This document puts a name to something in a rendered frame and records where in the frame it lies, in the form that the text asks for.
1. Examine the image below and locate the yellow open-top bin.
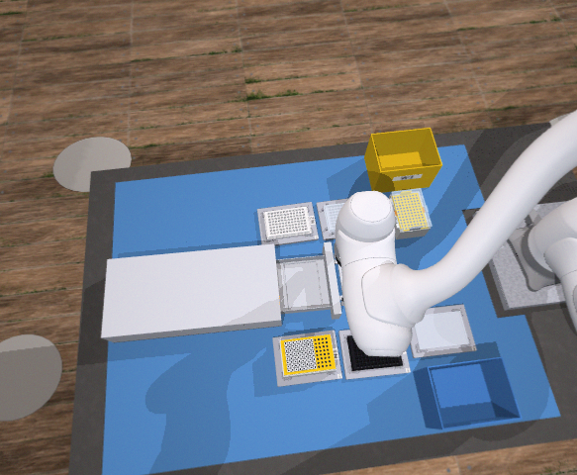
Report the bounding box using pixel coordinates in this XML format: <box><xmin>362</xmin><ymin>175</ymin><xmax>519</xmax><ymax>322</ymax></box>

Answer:
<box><xmin>364</xmin><ymin>128</ymin><xmax>442</xmax><ymax>193</ymax></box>

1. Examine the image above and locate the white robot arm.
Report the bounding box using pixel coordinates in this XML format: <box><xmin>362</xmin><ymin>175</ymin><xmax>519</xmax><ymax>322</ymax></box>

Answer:
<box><xmin>335</xmin><ymin>110</ymin><xmax>577</xmax><ymax>357</ymax></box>

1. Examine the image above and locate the blue open-top bin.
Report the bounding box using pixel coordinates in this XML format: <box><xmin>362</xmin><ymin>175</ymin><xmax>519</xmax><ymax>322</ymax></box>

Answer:
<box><xmin>413</xmin><ymin>357</ymin><xmax>522</xmax><ymax>429</ymax></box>

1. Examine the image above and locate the blue bench mat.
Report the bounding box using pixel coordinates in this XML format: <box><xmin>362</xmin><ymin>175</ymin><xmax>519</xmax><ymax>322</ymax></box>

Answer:
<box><xmin>102</xmin><ymin>144</ymin><xmax>561</xmax><ymax>475</ymax></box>

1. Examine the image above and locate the black multi-well plate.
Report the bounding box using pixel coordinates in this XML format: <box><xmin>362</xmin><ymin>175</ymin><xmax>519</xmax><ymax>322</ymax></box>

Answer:
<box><xmin>347</xmin><ymin>335</ymin><xmax>403</xmax><ymax>371</ymax></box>

